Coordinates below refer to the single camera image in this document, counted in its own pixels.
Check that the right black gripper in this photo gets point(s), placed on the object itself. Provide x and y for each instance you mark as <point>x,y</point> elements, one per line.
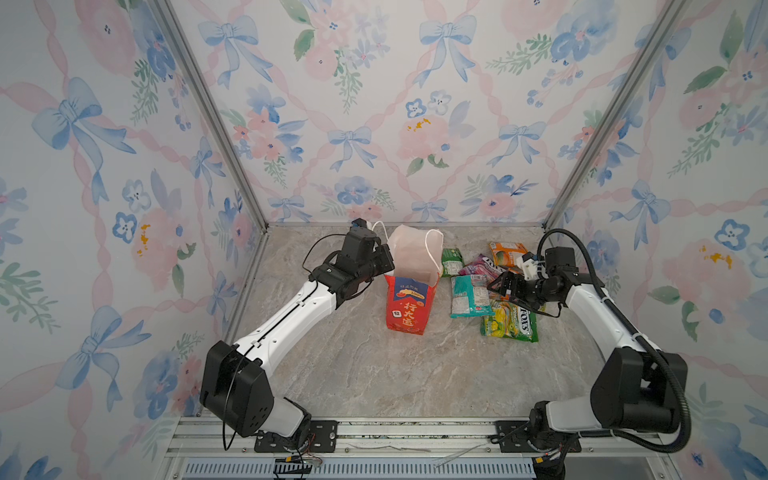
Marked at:
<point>515,293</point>

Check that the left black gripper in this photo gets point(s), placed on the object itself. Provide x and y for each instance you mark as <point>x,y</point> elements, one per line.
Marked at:
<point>385,257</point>

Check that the teal snack pack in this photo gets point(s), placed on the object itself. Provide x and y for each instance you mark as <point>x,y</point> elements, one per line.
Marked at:
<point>470,297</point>

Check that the yellow green candy pack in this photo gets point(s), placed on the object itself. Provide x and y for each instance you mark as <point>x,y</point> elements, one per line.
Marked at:
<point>509,321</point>

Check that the red paper bag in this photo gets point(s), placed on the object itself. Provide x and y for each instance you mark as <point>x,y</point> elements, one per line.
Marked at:
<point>411,286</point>

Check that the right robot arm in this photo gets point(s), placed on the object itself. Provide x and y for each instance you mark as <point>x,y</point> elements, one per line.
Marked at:
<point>639,394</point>

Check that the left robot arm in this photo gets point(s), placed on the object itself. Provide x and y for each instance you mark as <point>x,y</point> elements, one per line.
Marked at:
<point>236,380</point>

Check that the purple berries candy pack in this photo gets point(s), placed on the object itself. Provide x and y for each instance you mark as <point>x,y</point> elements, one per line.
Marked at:
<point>484,267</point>

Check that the orange snack pack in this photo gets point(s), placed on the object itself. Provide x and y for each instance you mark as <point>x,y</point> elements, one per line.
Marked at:
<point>506,254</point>

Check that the green snack pack back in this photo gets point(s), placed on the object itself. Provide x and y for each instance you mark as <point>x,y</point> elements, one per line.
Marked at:
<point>452,262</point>

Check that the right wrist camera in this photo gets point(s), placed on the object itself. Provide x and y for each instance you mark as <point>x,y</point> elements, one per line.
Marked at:
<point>531,266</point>

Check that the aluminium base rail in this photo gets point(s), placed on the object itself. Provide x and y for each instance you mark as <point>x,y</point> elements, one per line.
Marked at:
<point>357,448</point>

